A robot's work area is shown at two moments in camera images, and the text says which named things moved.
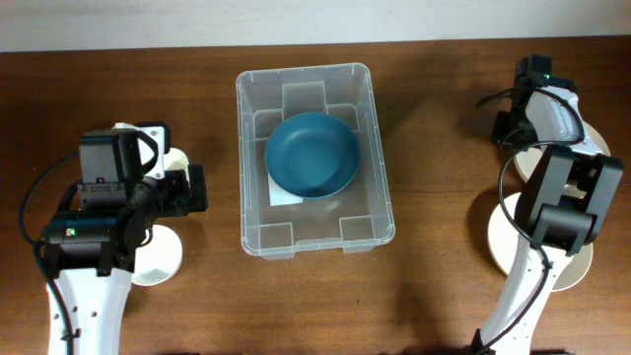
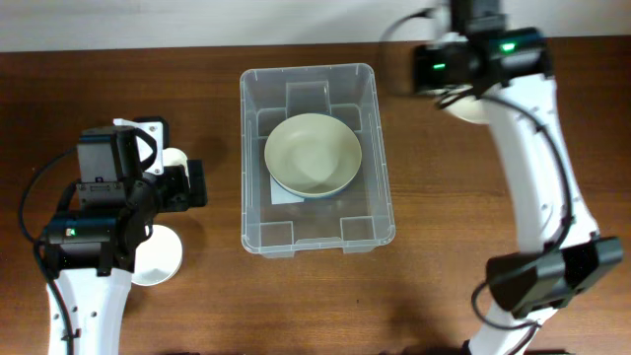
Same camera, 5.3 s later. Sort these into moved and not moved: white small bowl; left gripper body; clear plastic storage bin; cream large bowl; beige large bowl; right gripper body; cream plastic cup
Moved: right gripper body; beige large bowl; cream large bowl
Not moved: clear plastic storage bin; cream plastic cup; left gripper body; white small bowl
